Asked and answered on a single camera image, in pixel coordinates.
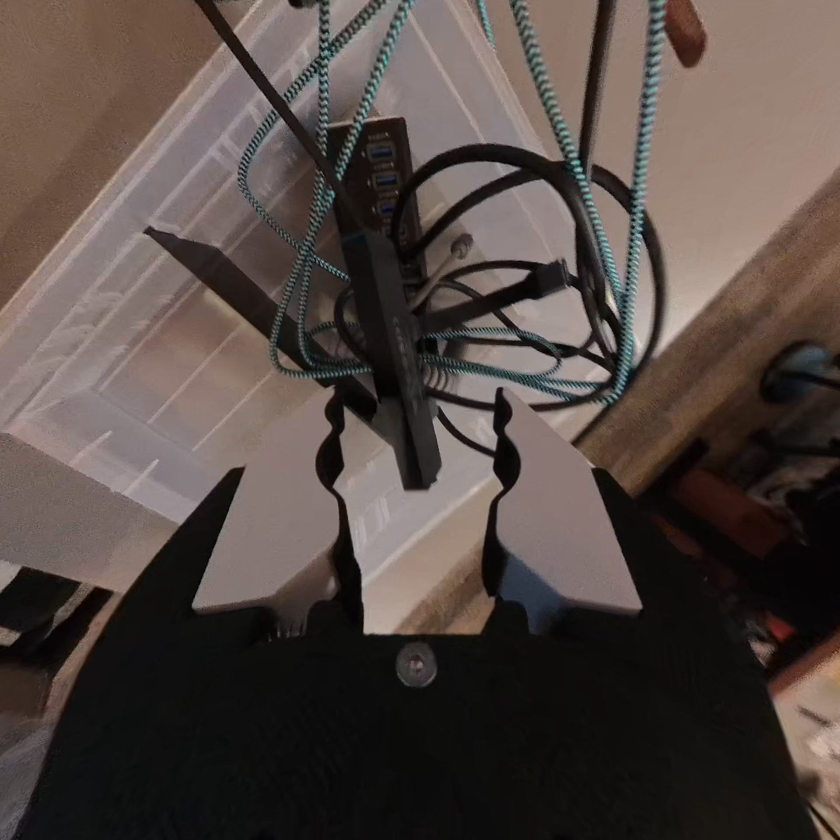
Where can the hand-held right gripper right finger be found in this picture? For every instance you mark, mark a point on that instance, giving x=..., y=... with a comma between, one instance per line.
x=564, y=538

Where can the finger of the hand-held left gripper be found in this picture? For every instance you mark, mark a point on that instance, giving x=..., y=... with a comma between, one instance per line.
x=79, y=505

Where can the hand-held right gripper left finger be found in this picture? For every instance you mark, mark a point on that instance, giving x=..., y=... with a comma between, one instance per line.
x=275, y=538

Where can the clear plastic bin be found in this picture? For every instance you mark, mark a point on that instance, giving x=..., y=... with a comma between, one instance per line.
x=164, y=328

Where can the black usb hub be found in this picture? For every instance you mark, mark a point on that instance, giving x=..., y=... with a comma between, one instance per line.
x=400, y=367
x=387, y=193

